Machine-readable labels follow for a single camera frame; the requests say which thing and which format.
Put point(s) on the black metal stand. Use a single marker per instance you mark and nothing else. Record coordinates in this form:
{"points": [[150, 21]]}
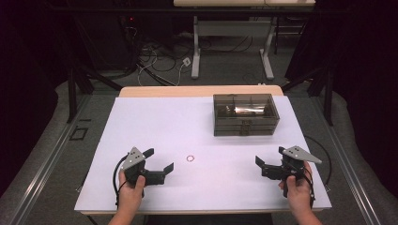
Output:
{"points": [[72, 93], [328, 100]]}

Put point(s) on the person's left hand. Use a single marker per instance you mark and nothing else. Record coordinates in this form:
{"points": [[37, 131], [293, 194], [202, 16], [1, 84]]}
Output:
{"points": [[131, 197]]}

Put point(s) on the aluminium floor rail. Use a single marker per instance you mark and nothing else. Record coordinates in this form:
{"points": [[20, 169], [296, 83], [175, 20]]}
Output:
{"points": [[350, 168], [47, 159]]}

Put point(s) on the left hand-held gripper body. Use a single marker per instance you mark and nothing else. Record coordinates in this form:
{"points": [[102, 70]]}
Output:
{"points": [[134, 165]]}

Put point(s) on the white power adapter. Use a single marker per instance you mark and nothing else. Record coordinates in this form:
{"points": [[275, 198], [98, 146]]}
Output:
{"points": [[186, 61]]}

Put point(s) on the person's right hand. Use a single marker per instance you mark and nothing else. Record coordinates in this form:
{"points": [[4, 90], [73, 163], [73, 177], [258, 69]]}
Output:
{"points": [[298, 193]]}

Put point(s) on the dark device with red light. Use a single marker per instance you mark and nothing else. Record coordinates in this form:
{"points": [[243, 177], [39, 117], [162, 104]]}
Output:
{"points": [[130, 19]]}

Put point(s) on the light wooden table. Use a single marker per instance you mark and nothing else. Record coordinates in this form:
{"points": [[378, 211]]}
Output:
{"points": [[187, 91]]}

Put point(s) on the smoky transparent plastic drawer box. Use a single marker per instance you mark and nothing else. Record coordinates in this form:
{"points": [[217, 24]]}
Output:
{"points": [[225, 100]]}

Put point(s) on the white table mat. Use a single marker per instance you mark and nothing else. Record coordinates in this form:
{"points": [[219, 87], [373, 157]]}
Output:
{"points": [[175, 125]]}

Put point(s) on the white metal-legged desk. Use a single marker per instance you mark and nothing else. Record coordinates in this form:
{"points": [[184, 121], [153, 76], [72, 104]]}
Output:
{"points": [[231, 28]]}

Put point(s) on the person's dark clothing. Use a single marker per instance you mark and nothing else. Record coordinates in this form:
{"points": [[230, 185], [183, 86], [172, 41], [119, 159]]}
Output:
{"points": [[206, 220]]}

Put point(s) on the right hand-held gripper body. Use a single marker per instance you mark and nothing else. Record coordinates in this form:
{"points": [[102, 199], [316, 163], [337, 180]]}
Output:
{"points": [[292, 165]]}

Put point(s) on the dark curtain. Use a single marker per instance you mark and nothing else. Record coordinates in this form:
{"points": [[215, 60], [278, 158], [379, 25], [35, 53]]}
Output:
{"points": [[369, 78], [25, 93]]}

